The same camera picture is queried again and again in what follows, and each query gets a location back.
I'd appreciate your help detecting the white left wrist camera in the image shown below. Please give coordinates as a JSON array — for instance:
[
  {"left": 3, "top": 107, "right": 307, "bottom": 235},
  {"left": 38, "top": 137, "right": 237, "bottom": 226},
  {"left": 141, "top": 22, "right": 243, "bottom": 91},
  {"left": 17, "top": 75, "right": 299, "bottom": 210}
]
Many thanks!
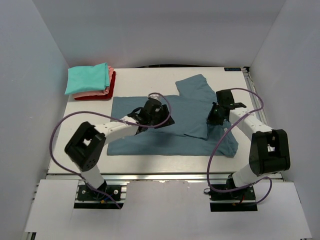
[{"left": 148, "top": 93, "right": 161, "bottom": 102}]

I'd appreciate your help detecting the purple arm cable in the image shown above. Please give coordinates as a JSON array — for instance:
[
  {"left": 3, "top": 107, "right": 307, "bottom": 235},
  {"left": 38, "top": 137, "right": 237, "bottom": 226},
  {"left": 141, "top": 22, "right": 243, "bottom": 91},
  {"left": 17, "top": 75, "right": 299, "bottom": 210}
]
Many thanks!
[
  {"left": 206, "top": 87, "right": 273, "bottom": 207},
  {"left": 50, "top": 92, "right": 172, "bottom": 209}
]

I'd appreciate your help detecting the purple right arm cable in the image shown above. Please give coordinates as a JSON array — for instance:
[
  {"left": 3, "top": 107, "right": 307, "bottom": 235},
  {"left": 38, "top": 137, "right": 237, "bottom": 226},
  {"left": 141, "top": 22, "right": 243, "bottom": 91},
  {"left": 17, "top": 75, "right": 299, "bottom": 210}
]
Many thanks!
[{"left": 206, "top": 87, "right": 273, "bottom": 207}]

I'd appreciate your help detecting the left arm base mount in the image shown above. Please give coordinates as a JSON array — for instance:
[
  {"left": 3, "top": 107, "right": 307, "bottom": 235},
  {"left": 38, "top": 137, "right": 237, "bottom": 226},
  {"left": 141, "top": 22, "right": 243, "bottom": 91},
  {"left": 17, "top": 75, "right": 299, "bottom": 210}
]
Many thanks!
[{"left": 73, "top": 180, "right": 128, "bottom": 210}]

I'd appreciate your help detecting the aluminium table frame rail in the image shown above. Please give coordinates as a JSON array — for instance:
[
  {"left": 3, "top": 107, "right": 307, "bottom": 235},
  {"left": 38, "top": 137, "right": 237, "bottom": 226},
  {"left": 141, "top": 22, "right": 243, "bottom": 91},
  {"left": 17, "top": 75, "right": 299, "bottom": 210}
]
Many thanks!
[{"left": 240, "top": 67, "right": 290, "bottom": 183}]

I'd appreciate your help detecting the blue t shirt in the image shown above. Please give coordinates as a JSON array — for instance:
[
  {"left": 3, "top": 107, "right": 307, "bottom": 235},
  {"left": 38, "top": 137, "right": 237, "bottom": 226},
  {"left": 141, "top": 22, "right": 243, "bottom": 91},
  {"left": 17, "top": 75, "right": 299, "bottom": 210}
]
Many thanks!
[{"left": 107, "top": 74, "right": 238, "bottom": 158}]

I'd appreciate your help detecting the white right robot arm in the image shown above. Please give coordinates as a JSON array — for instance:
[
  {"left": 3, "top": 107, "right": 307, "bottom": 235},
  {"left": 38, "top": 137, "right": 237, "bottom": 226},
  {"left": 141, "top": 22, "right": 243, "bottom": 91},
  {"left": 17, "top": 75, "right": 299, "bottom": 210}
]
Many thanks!
[{"left": 207, "top": 89, "right": 291, "bottom": 200}]

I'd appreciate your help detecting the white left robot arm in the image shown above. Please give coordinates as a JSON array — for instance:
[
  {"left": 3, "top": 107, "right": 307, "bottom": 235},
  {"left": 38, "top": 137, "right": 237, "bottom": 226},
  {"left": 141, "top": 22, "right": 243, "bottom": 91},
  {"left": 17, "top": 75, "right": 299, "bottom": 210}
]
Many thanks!
[{"left": 64, "top": 97, "right": 175, "bottom": 200}]

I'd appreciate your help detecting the red folded t shirt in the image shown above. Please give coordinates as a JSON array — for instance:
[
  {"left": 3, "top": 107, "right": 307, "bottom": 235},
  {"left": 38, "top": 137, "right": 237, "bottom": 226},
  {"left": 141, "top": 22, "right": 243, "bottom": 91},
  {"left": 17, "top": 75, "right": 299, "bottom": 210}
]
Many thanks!
[{"left": 72, "top": 71, "right": 116, "bottom": 101}]

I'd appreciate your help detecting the blue label sticker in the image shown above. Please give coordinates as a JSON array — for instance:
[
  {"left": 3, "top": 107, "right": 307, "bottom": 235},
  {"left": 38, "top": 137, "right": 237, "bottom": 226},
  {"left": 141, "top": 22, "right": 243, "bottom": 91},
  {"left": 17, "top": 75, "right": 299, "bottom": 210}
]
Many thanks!
[{"left": 223, "top": 67, "right": 242, "bottom": 72}]

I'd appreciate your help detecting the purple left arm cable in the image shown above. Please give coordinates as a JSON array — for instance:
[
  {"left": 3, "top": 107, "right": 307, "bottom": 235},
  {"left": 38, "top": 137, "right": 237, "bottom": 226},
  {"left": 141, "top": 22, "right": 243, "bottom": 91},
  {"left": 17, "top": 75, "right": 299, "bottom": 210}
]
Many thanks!
[{"left": 50, "top": 92, "right": 172, "bottom": 209}]

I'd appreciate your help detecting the pink folded t shirt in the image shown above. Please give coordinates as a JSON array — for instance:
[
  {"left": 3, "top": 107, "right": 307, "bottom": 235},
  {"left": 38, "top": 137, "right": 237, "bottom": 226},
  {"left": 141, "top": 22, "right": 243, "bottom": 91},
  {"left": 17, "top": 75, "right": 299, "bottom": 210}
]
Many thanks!
[{"left": 72, "top": 66, "right": 115, "bottom": 99}]

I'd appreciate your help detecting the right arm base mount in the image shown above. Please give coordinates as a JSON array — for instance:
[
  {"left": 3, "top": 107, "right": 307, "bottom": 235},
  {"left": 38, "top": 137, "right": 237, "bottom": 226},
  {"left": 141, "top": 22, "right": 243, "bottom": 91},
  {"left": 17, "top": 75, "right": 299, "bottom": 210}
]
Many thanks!
[{"left": 203, "top": 186, "right": 258, "bottom": 213}]

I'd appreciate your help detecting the teal folded t shirt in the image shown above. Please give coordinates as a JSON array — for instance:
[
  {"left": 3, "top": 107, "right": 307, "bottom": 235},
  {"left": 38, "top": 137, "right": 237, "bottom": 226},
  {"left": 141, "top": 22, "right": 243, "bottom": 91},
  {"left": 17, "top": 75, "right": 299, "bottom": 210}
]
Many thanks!
[{"left": 64, "top": 63, "right": 110, "bottom": 95}]

